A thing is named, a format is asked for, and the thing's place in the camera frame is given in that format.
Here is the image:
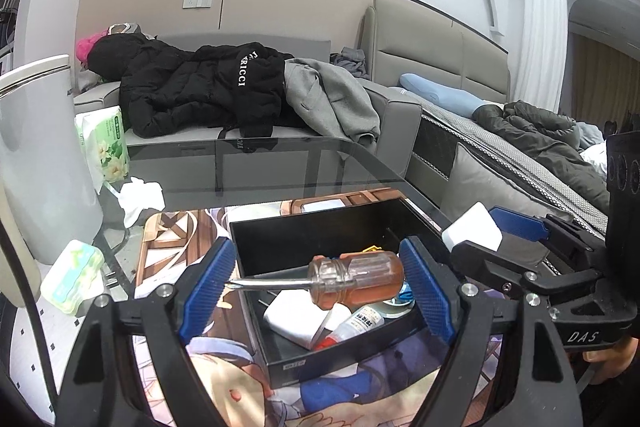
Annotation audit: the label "white glue bottle red cap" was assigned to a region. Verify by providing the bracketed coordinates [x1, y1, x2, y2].
[312, 306, 386, 350]

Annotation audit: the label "beige padded headboard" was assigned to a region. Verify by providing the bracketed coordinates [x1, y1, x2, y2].
[360, 0, 511, 118]

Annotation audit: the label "white rectangular block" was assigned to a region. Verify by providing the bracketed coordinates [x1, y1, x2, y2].
[441, 202, 503, 253]

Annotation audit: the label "amber handle screwdriver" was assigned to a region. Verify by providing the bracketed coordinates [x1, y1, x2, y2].
[227, 251, 405, 309]

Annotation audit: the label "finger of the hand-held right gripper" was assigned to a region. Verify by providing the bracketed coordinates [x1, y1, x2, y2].
[487, 206, 609, 259]
[451, 238, 607, 296]

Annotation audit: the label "black storage box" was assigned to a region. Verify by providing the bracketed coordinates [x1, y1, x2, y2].
[229, 198, 451, 390]

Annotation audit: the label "grey coat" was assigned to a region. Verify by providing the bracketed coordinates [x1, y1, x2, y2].
[284, 57, 382, 142]

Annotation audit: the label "person's right hand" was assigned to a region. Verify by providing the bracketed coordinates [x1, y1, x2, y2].
[582, 339, 640, 383]

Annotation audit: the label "grey bed mattress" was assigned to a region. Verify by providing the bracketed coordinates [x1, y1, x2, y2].
[405, 102, 611, 263]

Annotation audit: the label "dark grey clothes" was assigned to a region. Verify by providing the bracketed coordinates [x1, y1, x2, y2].
[330, 48, 368, 75]

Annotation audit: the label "beige bin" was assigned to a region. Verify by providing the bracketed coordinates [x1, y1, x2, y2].
[0, 187, 41, 308]

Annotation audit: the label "small blue white bottle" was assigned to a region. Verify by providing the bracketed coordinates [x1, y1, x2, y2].
[382, 284, 417, 308]

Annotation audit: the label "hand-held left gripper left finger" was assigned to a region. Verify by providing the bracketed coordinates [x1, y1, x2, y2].
[57, 237, 238, 427]

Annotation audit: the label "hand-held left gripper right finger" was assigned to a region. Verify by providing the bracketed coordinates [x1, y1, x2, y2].
[397, 234, 583, 427]

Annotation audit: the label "green tissue pack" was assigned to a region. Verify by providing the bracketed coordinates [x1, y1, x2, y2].
[75, 106, 132, 182]

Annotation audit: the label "printed cartoon desk mat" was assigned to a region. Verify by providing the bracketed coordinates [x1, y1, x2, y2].
[134, 189, 506, 427]

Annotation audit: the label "white curtain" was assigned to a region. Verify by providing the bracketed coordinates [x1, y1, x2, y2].
[520, 0, 568, 112]

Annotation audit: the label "pink cloth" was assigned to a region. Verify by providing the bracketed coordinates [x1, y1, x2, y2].
[76, 36, 108, 64]

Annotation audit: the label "crumpled white tissue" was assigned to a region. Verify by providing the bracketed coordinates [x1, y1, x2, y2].
[110, 177, 166, 228]

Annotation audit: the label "green wet wipes box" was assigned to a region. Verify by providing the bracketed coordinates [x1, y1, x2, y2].
[40, 239, 106, 318]

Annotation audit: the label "grey sofa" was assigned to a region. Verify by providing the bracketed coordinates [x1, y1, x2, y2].
[74, 37, 423, 188]

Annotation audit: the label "dark olive jacket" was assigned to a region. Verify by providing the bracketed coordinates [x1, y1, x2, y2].
[472, 101, 613, 212]

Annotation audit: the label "white paper card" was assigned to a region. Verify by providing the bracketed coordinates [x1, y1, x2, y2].
[263, 292, 346, 350]

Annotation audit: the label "light blue pillow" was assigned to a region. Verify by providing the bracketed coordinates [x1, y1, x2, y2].
[399, 73, 493, 118]

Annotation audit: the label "black puffer jacket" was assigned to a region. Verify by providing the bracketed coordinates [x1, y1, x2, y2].
[90, 34, 296, 140]

